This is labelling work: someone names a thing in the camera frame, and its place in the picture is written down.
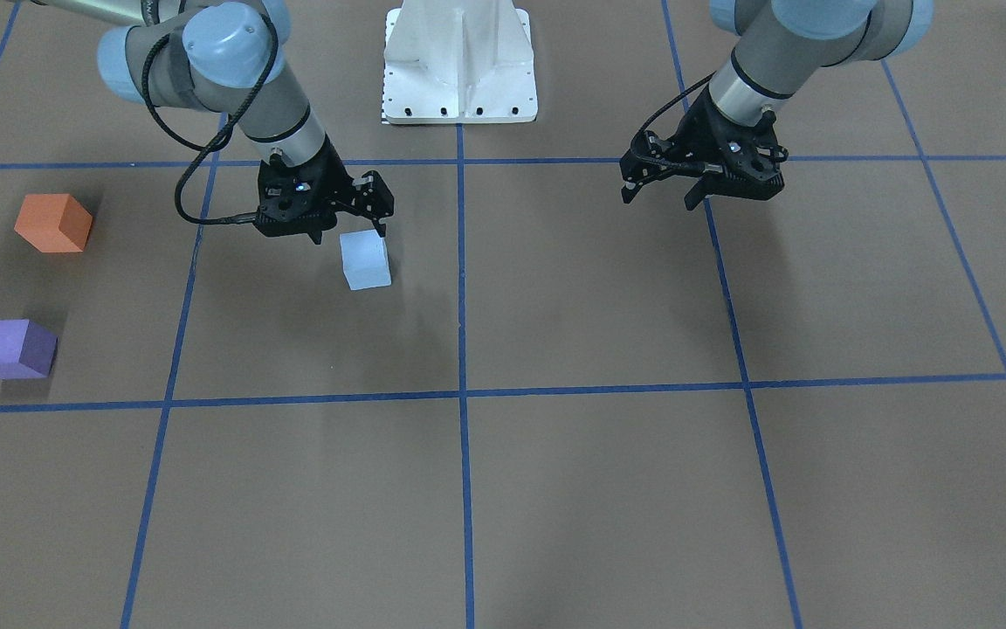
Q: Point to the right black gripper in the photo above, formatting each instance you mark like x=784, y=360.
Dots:
x=340, y=179

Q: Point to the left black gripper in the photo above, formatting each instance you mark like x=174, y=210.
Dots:
x=693, y=138

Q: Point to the light blue foam block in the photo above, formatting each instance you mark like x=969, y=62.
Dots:
x=365, y=260

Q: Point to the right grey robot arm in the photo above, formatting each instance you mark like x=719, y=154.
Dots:
x=229, y=57

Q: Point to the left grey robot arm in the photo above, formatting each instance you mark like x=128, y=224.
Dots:
x=781, y=44

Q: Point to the orange foam block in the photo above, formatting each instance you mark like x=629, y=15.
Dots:
x=54, y=223

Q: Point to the purple foam block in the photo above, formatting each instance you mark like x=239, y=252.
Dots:
x=26, y=350

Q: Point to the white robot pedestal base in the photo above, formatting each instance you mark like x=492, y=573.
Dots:
x=458, y=62

